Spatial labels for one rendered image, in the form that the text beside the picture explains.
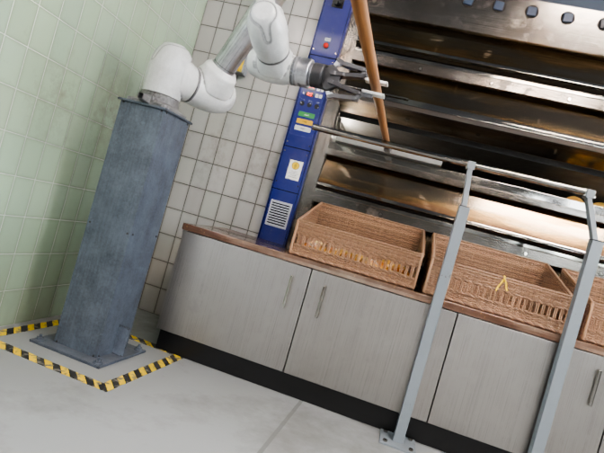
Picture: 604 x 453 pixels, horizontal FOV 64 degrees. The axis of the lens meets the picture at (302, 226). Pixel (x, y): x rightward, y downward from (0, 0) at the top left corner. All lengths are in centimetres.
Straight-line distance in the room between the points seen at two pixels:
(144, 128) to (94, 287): 64
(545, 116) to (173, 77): 176
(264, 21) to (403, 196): 139
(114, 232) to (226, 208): 88
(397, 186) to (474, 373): 102
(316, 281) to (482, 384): 75
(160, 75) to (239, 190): 90
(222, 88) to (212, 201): 81
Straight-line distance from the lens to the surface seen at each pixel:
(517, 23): 284
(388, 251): 206
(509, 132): 251
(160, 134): 197
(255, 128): 274
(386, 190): 256
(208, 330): 218
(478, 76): 272
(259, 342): 212
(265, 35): 145
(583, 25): 291
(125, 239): 198
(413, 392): 202
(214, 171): 277
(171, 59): 207
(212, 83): 212
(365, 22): 110
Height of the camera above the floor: 72
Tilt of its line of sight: level
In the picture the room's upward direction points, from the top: 16 degrees clockwise
